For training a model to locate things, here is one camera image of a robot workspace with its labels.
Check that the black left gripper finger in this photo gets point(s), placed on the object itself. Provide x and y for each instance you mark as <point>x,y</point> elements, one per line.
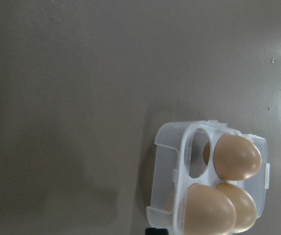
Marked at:
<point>156,231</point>

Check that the clear plastic egg box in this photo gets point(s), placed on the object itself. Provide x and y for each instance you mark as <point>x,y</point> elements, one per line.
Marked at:
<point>183,157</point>

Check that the light brown egg in box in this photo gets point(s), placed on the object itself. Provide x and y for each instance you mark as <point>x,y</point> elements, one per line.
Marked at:
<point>235,158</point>

